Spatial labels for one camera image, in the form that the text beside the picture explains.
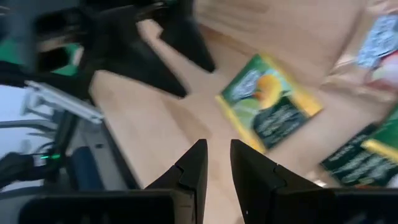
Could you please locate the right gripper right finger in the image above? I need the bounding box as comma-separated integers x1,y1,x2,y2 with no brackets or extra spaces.
229,138,337,192

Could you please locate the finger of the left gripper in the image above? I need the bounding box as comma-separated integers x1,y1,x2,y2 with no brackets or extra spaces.
90,18,188,98
159,14,216,73

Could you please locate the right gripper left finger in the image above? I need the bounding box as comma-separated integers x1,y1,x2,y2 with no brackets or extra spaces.
144,138,209,192

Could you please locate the green yellow lemon tea packet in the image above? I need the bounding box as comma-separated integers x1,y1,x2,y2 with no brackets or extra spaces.
319,103,398,189
215,53,323,154

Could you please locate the green board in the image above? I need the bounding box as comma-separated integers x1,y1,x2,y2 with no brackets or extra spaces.
0,38,83,77

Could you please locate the silver aluminium bracket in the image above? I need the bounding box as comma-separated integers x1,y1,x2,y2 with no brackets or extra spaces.
21,80,105,125

